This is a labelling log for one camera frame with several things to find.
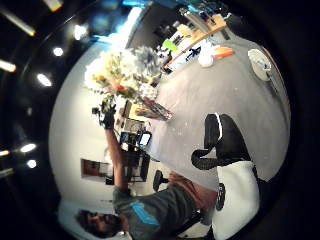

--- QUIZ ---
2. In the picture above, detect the pale flower bouquet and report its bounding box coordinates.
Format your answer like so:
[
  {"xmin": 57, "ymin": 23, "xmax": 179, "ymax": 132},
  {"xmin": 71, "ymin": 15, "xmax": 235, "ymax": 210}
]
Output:
[{"xmin": 83, "ymin": 45, "xmax": 168, "ymax": 105}]

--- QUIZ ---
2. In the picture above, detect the small screen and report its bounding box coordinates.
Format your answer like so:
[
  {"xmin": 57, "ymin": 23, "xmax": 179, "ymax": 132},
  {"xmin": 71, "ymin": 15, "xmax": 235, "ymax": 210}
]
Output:
[{"xmin": 137, "ymin": 131, "xmax": 153, "ymax": 148}]

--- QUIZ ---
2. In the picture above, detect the black equipment cart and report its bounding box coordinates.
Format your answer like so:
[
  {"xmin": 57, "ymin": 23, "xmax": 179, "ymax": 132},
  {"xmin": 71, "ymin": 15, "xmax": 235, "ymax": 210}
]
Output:
[{"xmin": 119, "ymin": 126, "xmax": 152, "ymax": 183}]

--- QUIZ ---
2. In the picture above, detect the group of ceiling lamps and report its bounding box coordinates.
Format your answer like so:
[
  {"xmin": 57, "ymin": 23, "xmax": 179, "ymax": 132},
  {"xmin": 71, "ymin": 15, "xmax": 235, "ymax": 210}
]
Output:
[{"xmin": 0, "ymin": 0, "xmax": 88, "ymax": 178}]

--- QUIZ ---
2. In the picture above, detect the white round plate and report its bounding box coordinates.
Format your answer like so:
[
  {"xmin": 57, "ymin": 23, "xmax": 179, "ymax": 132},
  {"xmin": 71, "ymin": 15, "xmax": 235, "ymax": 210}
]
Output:
[{"xmin": 247, "ymin": 48, "xmax": 273, "ymax": 82}]

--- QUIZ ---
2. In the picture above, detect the black office chair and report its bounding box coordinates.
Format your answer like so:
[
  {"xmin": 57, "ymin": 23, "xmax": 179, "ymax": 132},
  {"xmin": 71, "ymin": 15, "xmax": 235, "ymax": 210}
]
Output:
[{"xmin": 152, "ymin": 169, "xmax": 170, "ymax": 193}]

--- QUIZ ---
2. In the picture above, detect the white round object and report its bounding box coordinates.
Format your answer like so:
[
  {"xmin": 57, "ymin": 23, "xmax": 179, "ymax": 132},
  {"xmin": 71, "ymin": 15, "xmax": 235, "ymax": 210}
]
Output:
[{"xmin": 197, "ymin": 53, "xmax": 215, "ymax": 68}]

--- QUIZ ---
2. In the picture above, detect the green object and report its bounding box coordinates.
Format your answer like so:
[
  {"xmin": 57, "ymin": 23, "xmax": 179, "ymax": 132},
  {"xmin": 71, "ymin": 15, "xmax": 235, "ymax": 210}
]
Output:
[{"xmin": 162, "ymin": 38, "xmax": 180, "ymax": 53}]

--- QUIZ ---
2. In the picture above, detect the orange object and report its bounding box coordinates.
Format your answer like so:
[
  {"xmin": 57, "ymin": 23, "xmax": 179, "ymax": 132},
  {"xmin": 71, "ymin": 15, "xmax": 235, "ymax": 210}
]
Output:
[{"xmin": 212, "ymin": 46, "xmax": 236, "ymax": 61}]

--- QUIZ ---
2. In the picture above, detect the the person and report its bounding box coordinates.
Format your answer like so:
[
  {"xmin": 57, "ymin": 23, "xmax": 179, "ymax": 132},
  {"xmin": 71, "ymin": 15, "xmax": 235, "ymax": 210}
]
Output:
[{"xmin": 74, "ymin": 171, "xmax": 221, "ymax": 240}]

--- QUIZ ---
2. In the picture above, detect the wooden shelf unit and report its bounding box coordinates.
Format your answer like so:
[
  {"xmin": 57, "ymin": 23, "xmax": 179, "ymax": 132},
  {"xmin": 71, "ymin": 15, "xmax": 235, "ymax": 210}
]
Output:
[{"xmin": 163, "ymin": 12, "xmax": 228, "ymax": 72}]

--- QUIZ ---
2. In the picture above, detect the black wrist strap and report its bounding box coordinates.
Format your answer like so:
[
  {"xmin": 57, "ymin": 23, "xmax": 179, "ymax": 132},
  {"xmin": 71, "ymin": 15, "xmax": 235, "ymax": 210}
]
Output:
[{"xmin": 215, "ymin": 182, "xmax": 227, "ymax": 212}]

